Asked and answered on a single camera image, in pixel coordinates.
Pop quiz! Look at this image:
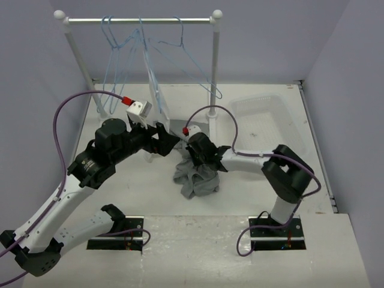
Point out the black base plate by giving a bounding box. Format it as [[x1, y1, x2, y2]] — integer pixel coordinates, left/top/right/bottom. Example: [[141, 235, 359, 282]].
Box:
[[86, 216, 145, 252], [250, 217, 307, 251]]

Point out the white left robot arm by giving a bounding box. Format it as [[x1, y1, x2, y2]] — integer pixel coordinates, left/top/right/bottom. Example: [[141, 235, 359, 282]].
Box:
[[1, 119, 179, 277]]

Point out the grey tank top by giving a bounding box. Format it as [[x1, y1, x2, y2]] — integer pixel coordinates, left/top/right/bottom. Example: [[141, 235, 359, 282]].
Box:
[[173, 140, 220, 199]]

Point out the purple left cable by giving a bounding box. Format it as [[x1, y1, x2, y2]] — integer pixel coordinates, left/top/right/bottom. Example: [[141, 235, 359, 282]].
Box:
[[0, 91, 152, 284]]

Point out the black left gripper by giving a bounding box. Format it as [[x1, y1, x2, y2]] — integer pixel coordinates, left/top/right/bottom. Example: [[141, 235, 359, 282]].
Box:
[[112, 116, 179, 164]]

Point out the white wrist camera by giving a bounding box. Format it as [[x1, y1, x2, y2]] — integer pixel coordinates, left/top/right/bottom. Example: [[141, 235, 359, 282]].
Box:
[[182, 125, 201, 142], [126, 101, 152, 129]]

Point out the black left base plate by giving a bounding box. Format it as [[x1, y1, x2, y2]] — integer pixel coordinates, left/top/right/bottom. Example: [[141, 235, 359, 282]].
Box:
[[86, 216, 145, 252]]

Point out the white plastic laundry basket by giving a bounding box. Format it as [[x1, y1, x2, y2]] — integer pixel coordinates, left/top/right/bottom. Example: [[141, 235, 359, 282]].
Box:
[[230, 93, 308, 158]]

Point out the white tank top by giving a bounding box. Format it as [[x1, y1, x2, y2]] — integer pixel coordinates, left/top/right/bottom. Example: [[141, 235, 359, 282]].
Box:
[[143, 56, 172, 163]]

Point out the white metal clothes rack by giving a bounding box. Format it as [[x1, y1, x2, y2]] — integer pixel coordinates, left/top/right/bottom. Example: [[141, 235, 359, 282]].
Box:
[[53, 10, 223, 133]]

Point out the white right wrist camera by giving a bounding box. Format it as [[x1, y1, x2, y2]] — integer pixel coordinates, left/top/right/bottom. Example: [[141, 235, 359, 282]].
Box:
[[182, 125, 201, 142]]

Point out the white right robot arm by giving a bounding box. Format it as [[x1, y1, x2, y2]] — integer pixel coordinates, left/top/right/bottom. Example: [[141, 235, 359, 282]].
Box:
[[187, 132, 314, 236]]

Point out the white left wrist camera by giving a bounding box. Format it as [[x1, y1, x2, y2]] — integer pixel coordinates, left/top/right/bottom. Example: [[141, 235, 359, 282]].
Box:
[[126, 101, 152, 129]]

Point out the blue wire hanger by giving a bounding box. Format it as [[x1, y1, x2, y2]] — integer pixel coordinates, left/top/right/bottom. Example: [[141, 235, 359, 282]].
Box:
[[147, 16, 223, 104]]

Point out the blue empty hanger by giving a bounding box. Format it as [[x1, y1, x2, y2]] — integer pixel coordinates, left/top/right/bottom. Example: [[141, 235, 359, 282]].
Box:
[[101, 15, 133, 115]]

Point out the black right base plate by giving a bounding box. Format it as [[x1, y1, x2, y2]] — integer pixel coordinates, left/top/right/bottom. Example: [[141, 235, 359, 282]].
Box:
[[250, 217, 307, 251]]

